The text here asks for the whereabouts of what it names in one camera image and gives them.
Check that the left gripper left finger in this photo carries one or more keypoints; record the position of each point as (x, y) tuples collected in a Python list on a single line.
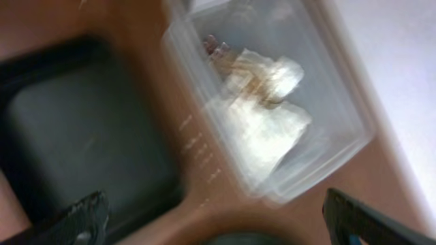
[(84, 222)]

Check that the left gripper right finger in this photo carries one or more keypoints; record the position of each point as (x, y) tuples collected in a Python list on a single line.
[(350, 221)]

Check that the gold snack wrapper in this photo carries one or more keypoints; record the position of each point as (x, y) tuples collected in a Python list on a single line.
[(220, 55)]

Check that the white tissue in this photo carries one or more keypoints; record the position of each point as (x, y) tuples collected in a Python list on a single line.
[(261, 136), (272, 71)]

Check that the clear plastic waste bin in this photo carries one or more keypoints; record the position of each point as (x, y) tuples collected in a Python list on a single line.
[(273, 29)]

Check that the black rectangular tray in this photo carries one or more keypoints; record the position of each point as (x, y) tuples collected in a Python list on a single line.
[(72, 123)]

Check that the round black serving tray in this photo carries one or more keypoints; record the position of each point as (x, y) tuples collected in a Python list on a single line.
[(245, 238)]

